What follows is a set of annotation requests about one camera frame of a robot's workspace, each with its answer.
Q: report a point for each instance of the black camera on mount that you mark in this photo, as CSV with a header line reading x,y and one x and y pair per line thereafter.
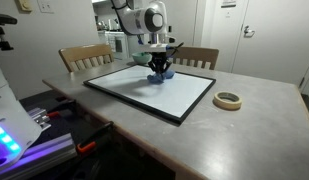
x,y
2,20

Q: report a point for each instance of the wooden slat-back chair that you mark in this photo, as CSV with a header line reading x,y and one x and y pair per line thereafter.
x,y
84,51
197,52

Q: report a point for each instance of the beige masking tape roll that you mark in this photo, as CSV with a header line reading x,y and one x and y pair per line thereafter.
x,y
227,105

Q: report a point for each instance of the door sign placard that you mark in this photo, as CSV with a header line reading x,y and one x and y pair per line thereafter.
x,y
228,3

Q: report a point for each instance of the blue microfibre cloth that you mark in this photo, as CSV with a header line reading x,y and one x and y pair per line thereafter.
x,y
157,78

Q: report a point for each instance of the whiteboard with black frame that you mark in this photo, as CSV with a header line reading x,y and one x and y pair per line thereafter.
x,y
174,96

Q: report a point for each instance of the white robot base with LEDs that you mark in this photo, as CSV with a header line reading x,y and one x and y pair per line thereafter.
x,y
10,116

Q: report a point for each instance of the small white wall plate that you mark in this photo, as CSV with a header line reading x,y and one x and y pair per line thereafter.
x,y
228,14

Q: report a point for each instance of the silver metal bracket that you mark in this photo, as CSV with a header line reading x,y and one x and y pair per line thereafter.
x,y
39,116

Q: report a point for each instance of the mint green bowl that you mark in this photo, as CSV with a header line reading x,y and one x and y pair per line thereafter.
x,y
140,59

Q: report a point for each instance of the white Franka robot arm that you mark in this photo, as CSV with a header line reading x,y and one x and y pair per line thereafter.
x,y
140,20

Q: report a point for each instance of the white entry door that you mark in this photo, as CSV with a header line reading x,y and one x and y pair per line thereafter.
x,y
277,40

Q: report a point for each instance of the black door latch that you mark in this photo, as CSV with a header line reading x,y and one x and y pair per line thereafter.
x,y
170,29

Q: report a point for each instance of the aluminium extrusion rail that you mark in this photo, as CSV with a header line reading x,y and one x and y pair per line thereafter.
x,y
50,150

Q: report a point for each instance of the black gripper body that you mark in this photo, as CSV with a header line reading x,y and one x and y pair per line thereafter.
x,y
160,59

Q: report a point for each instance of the white closet door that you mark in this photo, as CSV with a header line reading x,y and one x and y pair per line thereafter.
x,y
182,20

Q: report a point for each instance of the white kitchen stove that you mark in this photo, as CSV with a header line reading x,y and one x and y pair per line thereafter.
x,y
117,46

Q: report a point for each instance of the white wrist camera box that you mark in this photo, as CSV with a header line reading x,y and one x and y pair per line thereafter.
x,y
154,47

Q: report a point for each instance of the beige wall thermostat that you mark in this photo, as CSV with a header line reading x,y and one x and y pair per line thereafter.
x,y
24,5

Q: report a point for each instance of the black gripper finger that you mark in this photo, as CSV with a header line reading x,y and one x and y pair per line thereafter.
x,y
166,67
154,68

